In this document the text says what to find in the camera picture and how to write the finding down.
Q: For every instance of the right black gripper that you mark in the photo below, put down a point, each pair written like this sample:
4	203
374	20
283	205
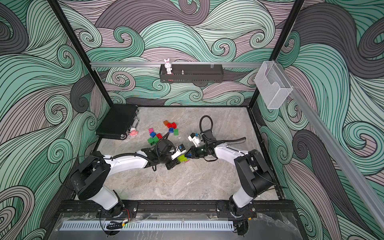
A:
194	150

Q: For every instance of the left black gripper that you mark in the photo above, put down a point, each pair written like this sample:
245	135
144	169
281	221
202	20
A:
174	163

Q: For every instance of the lime long lego brick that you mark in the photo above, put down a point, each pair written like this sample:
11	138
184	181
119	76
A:
182	158

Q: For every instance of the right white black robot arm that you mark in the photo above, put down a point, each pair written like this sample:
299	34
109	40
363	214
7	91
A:
255	175

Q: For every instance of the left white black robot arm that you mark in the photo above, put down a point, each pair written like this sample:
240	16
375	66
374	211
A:
89	177

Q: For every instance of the green lego brick left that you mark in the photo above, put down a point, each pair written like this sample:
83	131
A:
153	140

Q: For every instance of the red long lego brick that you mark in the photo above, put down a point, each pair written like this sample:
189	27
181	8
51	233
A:
159	136

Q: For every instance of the red lego brick back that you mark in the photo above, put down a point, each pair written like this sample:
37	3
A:
171	125

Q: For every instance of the pink small toy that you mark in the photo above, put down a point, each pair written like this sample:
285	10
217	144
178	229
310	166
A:
133	132

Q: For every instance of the black case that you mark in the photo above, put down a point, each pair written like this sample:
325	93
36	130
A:
118	122

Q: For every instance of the white pink bunny figurine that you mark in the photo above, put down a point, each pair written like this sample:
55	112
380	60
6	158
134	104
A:
168	66

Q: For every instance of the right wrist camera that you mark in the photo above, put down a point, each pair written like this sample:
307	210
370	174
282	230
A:
195	139

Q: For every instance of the black wall shelf tray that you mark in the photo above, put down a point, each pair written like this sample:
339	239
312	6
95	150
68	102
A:
192	73

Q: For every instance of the clear acrylic wall holder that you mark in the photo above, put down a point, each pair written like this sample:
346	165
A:
273	84

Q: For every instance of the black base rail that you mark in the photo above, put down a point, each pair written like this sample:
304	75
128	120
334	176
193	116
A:
221	209

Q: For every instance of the white slotted cable duct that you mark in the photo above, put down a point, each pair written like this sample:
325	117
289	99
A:
149	226

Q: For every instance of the horizontal aluminium rail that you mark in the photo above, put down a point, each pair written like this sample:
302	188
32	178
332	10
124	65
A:
138	64

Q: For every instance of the right wall aluminium rail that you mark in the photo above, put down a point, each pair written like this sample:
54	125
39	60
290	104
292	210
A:
363	188

